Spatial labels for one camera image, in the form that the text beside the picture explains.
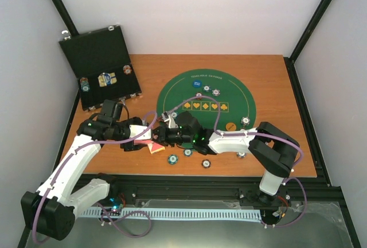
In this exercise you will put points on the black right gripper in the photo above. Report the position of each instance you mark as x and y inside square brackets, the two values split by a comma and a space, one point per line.
[161, 132]

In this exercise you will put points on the orange chip in case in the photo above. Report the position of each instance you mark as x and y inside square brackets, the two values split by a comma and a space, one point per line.
[127, 69]

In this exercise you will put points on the black poker case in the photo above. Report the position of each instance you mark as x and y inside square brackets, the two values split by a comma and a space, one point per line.
[96, 52]

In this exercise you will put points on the light blue cable duct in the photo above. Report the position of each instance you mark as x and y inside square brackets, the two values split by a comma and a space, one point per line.
[187, 214]

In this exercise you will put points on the orange big blind button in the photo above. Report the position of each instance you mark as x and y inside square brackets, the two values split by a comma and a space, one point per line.
[230, 126]

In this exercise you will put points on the black aluminium frame rail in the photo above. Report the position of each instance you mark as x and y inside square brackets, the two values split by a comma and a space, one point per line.
[318, 215]

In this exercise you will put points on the round green poker mat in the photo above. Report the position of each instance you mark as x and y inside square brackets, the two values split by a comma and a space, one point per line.
[213, 112]

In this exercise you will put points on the blue small blind button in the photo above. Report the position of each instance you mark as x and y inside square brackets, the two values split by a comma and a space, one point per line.
[197, 83]

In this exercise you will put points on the teal poker chip stack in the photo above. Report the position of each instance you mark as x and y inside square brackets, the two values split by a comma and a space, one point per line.
[172, 159]

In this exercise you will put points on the brown poker chip stack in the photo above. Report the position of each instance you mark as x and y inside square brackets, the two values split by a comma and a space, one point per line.
[206, 164]

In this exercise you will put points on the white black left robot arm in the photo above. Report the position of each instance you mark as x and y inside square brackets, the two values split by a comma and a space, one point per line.
[53, 208]

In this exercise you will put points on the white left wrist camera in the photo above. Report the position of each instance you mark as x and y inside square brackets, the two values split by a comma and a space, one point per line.
[139, 132]

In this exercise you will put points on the gold playing card box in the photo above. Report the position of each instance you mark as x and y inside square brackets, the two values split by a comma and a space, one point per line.
[155, 147]

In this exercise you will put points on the red playing card deck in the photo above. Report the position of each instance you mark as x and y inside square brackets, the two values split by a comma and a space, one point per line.
[142, 142]

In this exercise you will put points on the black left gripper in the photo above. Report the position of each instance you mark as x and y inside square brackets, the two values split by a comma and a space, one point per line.
[130, 146]

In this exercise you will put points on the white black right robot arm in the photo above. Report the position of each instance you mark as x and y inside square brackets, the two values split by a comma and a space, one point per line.
[277, 152]

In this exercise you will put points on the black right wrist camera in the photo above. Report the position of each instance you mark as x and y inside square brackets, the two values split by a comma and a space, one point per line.
[184, 120]

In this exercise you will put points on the mixed chip stack in case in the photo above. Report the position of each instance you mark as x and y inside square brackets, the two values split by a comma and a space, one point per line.
[84, 84]

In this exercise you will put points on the blue chips in case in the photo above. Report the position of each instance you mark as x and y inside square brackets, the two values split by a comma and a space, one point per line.
[107, 79]

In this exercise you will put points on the grey poker chip stack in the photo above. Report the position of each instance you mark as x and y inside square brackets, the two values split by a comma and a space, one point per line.
[241, 154]

